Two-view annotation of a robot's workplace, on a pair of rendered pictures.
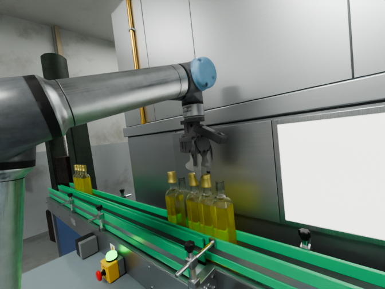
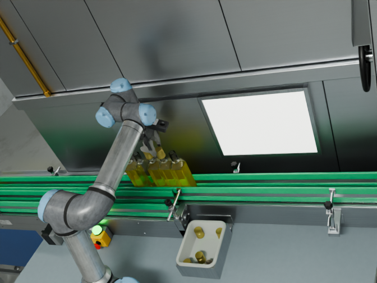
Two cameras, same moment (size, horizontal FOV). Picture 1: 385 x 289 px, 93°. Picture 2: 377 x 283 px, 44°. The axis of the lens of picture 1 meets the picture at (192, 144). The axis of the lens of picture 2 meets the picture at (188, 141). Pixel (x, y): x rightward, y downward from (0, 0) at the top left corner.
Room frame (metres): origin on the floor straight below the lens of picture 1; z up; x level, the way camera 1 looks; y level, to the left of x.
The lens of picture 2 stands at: (-0.92, 0.05, 2.33)
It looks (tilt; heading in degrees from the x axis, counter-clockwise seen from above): 38 degrees down; 352
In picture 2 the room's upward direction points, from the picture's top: 25 degrees counter-clockwise
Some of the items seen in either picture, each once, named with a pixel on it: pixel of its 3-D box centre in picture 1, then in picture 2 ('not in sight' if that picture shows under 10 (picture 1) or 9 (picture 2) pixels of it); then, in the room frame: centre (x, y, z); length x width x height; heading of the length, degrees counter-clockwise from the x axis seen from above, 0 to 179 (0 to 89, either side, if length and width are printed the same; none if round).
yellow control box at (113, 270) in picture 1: (112, 267); (101, 237); (0.74, 0.39, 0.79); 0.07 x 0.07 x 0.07; 49
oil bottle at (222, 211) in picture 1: (224, 227); (184, 177); (0.59, -0.07, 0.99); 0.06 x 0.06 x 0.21; 49
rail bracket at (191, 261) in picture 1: (197, 259); (174, 206); (0.51, 0.02, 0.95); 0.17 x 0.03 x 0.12; 139
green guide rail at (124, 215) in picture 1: (95, 204); (25, 195); (1.15, 0.66, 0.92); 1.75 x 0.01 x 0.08; 49
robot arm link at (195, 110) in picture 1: (192, 112); not in sight; (0.64, -0.01, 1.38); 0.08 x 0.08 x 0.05
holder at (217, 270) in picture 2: not in sight; (206, 243); (0.38, -0.02, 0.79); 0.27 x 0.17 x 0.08; 139
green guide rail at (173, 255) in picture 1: (83, 209); (18, 206); (1.10, 0.71, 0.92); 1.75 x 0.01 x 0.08; 49
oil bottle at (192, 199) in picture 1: (197, 219); (161, 177); (0.67, 0.01, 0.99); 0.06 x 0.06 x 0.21; 49
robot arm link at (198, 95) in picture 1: (190, 89); (123, 94); (0.64, -0.01, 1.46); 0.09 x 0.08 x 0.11; 130
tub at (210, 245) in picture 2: not in sight; (203, 247); (0.36, 0.00, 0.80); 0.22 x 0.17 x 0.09; 139
